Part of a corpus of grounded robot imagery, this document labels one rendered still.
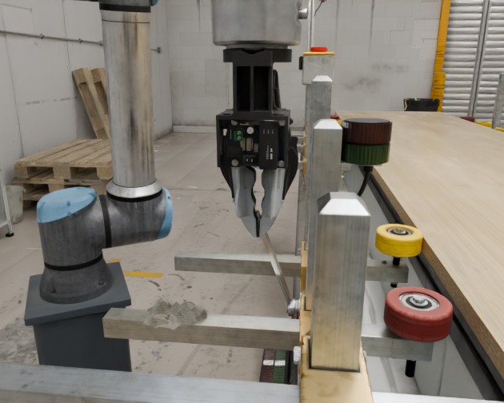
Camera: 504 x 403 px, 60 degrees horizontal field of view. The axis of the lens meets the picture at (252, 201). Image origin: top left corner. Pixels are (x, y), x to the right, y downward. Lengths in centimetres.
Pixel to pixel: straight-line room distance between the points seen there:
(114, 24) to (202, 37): 740
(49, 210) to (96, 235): 13
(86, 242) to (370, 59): 747
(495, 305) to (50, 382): 51
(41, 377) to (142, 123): 83
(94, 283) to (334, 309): 98
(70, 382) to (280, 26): 35
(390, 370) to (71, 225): 81
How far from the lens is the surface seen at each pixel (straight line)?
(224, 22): 44
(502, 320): 61
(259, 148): 43
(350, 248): 31
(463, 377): 70
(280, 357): 81
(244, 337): 60
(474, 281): 70
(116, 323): 64
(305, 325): 59
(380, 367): 96
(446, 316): 58
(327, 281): 32
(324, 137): 54
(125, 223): 121
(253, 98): 43
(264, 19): 43
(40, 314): 124
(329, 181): 55
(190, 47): 854
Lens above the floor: 119
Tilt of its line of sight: 17 degrees down
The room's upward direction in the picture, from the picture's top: straight up
